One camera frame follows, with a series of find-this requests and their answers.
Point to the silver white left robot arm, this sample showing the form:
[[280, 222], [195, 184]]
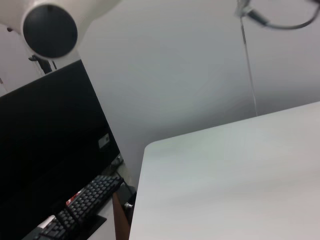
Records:
[[50, 32]]

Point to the brown wooden panel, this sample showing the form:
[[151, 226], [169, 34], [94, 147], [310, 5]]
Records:
[[120, 217]]

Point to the black computer keyboard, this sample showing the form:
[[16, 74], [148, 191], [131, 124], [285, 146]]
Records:
[[87, 200]]

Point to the black computer monitor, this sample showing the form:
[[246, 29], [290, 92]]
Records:
[[50, 137]]

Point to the black flat base plate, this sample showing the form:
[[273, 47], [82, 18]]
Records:
[[92, 225]]

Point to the black monitor mount bracket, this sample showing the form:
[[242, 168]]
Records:
[[46, 66]]

